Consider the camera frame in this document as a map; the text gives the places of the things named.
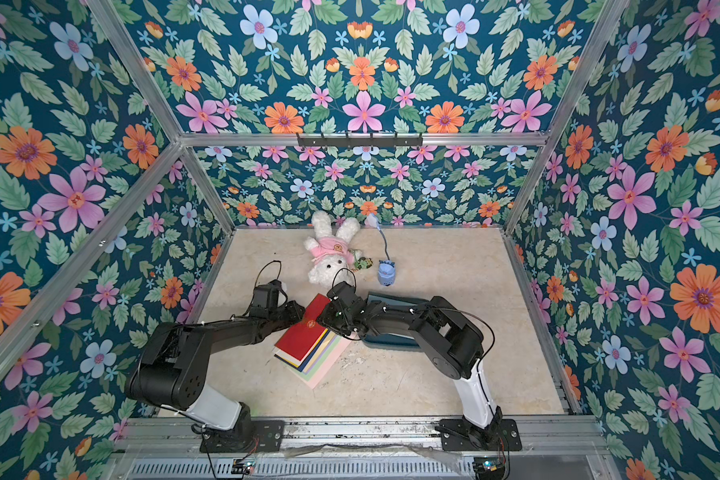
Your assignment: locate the small green flower toy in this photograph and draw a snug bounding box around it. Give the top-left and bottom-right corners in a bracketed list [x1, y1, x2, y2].
[354, 257, 373, 271]

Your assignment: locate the blue cat desk lamp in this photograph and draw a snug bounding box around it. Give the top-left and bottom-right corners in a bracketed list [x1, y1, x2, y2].
[365, 213, 396, 287]

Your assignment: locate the navy blue envelope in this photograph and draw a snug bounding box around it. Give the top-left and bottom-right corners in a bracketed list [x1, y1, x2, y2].
[274, 341, 329, 371]

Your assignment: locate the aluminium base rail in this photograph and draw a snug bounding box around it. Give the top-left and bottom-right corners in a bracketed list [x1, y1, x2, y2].
[103, 415, 621, 479]

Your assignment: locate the pink envelope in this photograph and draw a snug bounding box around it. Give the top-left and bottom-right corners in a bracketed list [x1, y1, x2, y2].
[306, 336, 353, 389]

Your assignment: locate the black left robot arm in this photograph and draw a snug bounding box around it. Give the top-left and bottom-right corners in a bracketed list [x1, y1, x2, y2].
[125, 280, 305, 432]

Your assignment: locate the red envelope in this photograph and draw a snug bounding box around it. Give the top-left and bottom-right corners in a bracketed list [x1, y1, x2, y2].
[275, 294, 329, 359]

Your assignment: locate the yellow envelope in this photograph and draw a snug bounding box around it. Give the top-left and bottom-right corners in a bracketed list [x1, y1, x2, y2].
[290, 333, 340, 376]

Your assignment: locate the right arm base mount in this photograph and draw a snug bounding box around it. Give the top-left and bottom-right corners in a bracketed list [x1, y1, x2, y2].
[435, 408, 522, 452]

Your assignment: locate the dark teal storage box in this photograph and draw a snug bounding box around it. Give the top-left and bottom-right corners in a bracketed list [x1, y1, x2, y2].
[362, 291, 426, 352]

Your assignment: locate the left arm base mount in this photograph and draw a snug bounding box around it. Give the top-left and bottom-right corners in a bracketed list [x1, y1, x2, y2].
[200, 403, 285, 454]

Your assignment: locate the white plush bunny toy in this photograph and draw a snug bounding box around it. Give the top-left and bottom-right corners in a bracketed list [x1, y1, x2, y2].
[304, 211, 363, 290]

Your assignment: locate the black wall hook rail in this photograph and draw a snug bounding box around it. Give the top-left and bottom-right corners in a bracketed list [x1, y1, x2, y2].
[296, 133, 424, 149]

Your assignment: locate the light green envelope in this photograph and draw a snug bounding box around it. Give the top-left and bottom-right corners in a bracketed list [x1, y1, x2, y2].
[293, 334, 351, 388]

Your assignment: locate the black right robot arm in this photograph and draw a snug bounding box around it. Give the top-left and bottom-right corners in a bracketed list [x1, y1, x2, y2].
[318, 282, 502, 432]

